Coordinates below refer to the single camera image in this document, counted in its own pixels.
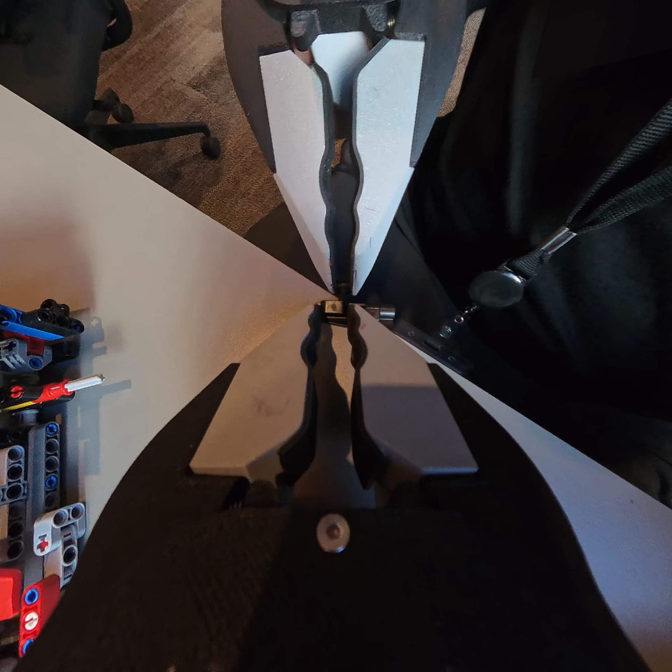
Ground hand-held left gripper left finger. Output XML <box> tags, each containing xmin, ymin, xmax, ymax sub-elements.
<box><xmin>189</xmin><ymin>303</ymin><xmax>322</xmax><ymax>486</ymax></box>

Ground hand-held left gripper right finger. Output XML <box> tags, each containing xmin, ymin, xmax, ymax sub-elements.
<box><xmin>349</xmin><ymin>306</ymin><xmax>480</xmax><ymax>489</ymax></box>

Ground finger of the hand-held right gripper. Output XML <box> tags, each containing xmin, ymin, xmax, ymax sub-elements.
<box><xmin>259</xmin><ymin>49</ymin><xmax>340</xmax><ymax>291</ymax></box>
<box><xmin>351</xmin><ymin>38</ymin><xmax>426</xmax><ymax>293</ymax></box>

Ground black elongated brick piece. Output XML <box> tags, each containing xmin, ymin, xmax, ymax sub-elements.
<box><xmin>319</xmin><ymin>299</ymin><xmax>397</xmax><ymax>329</ymax></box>

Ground toy brick car model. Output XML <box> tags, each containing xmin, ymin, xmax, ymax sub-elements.
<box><xmin>0</xmin><ymin>299</ymin><xmax>106</xmax><ymax>659</ymax></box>

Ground black office chair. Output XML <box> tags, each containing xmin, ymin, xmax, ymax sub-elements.
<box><xmin>0</xmin><ymin>0</ymin><xmax>221</xmax><ymax>161</ymax></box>

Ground metal strap clasp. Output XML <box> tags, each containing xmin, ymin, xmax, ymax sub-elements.
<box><xmin>438</xmin><ymin>310</ymin><xmax>481</xmax><ymax>339</ymax></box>

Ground black strap with buckle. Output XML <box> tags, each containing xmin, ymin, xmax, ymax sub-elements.
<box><xmin>470</xmin><ymin>100</ymin><xmax>672</xmax><ymax>310</ymax></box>

